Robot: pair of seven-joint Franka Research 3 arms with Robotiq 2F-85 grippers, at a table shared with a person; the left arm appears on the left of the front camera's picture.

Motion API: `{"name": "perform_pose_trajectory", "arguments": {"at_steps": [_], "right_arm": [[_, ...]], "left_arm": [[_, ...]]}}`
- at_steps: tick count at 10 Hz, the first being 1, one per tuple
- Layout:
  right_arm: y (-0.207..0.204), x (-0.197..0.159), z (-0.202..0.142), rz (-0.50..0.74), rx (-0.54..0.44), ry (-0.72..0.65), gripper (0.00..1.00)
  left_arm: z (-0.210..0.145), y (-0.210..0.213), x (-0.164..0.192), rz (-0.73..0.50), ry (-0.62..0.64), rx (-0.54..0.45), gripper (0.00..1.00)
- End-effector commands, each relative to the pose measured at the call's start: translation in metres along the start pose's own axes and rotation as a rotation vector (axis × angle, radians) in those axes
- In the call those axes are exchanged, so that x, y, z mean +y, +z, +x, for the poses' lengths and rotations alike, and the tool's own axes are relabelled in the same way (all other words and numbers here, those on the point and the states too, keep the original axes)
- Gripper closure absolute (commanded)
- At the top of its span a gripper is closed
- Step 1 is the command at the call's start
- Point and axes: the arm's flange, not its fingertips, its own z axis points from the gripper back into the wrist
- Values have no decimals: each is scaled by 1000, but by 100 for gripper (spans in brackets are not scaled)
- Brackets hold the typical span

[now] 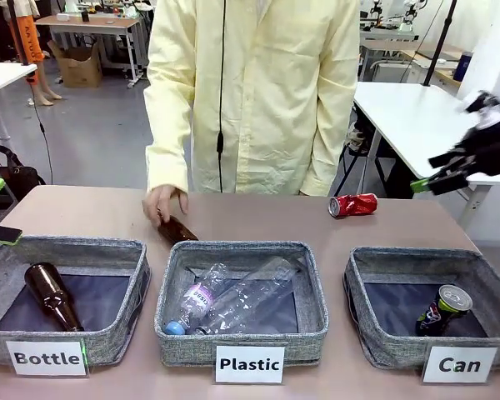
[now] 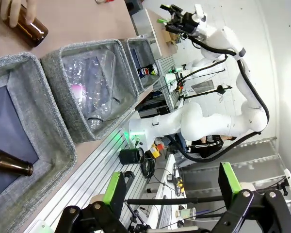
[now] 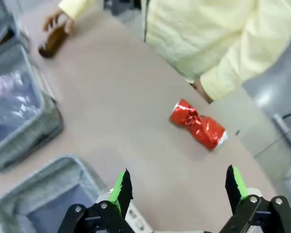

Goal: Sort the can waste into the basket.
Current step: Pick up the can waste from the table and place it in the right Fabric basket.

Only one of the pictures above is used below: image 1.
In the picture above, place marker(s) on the grey metal desk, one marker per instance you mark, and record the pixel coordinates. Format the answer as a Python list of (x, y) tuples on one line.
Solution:
[(385, 43)]

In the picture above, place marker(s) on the small white table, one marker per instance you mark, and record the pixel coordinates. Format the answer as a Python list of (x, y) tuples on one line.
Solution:
[(4, 77)]

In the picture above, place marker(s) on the white Can label card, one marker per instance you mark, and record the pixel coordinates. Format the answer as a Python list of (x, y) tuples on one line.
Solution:
[(458, 364)]

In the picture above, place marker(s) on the brown cardboard box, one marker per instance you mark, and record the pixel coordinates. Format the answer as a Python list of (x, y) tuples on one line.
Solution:
[(81, 71)]

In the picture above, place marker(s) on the person right forearm yellow sleeve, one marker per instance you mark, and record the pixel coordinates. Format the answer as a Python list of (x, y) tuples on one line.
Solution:
[(166, 141)]

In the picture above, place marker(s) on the white Plastic label card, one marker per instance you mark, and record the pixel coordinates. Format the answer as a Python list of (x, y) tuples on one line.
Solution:
[(250, 364)]

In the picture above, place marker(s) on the light wooden table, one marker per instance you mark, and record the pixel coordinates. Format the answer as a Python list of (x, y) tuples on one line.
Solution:
[(437, 52)]

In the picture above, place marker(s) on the large clear plastic bottle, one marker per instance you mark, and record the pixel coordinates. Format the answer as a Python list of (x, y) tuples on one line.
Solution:
[(254, 293)]

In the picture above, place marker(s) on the grey fabric basket plastic label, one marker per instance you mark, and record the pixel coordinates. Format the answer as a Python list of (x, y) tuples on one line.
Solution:
[(241, 343)]

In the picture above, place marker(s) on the large white table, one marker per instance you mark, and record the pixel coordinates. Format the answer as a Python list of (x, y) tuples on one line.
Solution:
[(408, 112)]

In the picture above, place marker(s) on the clear plastic bottle blue cap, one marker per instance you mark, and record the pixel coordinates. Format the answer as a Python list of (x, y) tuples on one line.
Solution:
[(200, 298)]

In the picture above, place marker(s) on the white Bottle label card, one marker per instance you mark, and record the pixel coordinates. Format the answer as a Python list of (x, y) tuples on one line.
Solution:
[(46, 358)]

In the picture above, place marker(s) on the black bag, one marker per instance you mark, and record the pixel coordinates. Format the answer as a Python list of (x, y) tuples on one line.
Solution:
[(18, 177)]

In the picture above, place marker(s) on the person torso yellow coat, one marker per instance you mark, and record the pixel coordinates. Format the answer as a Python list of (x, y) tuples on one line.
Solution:
[(271, 91)]

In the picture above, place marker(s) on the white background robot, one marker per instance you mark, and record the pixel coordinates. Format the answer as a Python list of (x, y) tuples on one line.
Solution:
[(410, 18)]

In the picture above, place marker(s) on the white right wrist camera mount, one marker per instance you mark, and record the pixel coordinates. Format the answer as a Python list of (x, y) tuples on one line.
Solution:
[(483, 106)]

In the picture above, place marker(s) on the grey fabric basket bottle label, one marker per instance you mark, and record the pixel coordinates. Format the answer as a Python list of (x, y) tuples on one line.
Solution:
[(121, 329)]

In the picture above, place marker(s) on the black tripod pole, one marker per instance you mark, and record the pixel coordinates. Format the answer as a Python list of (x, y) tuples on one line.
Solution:
[(439, 41)]

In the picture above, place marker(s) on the grey fabric basket can label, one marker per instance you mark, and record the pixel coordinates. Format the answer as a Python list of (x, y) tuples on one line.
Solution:
[(400, 350)]

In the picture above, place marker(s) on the black energy drink can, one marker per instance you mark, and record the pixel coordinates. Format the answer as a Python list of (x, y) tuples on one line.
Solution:
[(437, 312)]

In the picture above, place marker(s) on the person right hand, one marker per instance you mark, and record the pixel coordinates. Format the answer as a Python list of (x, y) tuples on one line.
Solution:
[(162, 204)]

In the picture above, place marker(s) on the wood top metal desk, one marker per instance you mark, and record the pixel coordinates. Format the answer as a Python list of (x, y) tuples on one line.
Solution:
[(87, 23)]

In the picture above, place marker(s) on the person left forearm yellow sleeve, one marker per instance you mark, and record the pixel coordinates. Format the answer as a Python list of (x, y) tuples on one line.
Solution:
[(333, 137)]

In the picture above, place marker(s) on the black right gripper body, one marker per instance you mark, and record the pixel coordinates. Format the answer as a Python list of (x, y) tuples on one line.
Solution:
[(489, 152)]

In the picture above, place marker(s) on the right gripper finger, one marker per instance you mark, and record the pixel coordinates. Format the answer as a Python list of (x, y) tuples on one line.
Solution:
[(452, 156), (439, 185)]

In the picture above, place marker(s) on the brown glass bottle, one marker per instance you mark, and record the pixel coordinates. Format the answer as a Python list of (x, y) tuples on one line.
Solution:
[(179, 231), (46, 287)]

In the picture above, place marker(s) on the crushed red soda can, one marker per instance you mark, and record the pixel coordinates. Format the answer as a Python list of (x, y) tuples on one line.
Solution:
[(352, 205)]

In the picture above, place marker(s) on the mannequin with orange garment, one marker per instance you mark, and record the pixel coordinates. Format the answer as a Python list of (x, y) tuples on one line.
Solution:
[(27, 37)]

